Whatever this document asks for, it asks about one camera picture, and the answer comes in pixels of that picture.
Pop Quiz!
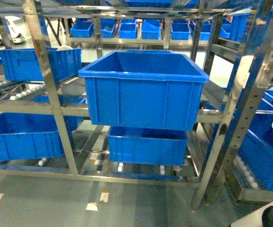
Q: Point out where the blue bin lower shelf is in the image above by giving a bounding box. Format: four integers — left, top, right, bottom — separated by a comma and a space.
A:
108, 126, 188, 166

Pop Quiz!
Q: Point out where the blue bin on rack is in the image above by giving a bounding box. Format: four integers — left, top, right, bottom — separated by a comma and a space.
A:
79, 50, 209, 131

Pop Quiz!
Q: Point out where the stainless steel flow rack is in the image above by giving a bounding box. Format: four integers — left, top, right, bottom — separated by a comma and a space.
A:
0, 0, 273, 208

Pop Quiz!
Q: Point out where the white roll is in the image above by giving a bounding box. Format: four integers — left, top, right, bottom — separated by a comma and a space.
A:
57, 45, 73, 51

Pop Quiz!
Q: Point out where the background steel shelving unit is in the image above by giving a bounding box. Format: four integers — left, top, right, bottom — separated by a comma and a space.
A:
65, 17, 224, 48

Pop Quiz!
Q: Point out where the blue bin with white roll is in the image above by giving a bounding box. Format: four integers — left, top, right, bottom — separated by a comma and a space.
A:
0, 48, 82, 82

